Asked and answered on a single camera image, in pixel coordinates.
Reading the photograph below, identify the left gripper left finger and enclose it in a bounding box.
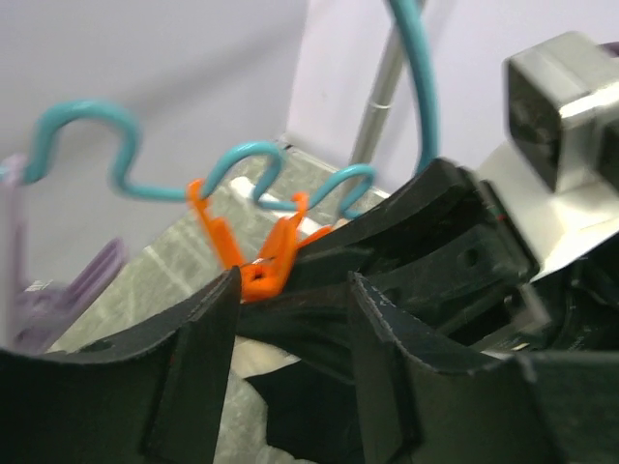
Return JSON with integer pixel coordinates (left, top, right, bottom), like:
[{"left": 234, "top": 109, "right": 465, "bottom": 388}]
[{"left": 1, "top": 270, "right": 241, "bottom": 463}]

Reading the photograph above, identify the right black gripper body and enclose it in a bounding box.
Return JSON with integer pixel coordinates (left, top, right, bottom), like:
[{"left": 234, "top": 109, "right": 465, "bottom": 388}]
[{"left": 463, "top": 181, "right": 618, "bottom": 353}]

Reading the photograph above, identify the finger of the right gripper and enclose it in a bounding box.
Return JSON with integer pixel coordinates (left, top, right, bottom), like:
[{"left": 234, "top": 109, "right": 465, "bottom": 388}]
[
  {"left": 237, "top": 226, "right": 522, "bottom": 367},
  {"left": 294, "top": 159, "right": 479, "bottom": 271}
]

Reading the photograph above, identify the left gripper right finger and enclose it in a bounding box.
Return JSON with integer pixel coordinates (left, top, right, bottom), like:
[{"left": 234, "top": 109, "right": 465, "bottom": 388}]
[{"left": 348, "top": 274, "right": 618, "bottom": 463}]

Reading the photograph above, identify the orange clip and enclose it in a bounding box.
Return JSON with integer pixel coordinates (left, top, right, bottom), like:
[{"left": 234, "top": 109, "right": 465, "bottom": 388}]
[
  {"left": 240, "top": 192, "right": 333, "bottom": 303},
  {"left": 186, "top": 179, "right": 244, "bottom": 269}
]

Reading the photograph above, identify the teal clip hanger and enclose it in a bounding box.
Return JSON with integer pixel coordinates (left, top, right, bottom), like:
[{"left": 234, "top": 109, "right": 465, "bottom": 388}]
[{"left": 23, "top": 0, "right": 441, "bottom": 218}]

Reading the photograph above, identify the purple plastic clip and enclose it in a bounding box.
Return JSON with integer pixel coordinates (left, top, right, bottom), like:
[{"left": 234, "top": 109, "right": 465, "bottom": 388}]
[{"left": 1, "top": 154, "right": 128, "bottom": 354}]

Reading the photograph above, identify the white and silver clothes rack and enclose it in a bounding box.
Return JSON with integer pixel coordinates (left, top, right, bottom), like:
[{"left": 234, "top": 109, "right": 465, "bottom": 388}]
[{"left": 229, "top": 14, "right": 407, "bottom": 228}]

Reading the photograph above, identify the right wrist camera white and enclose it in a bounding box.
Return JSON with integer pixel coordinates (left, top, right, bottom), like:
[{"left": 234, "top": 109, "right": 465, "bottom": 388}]
[{"left": 477, "top": 31, "right": 618, "bottom": 278}]

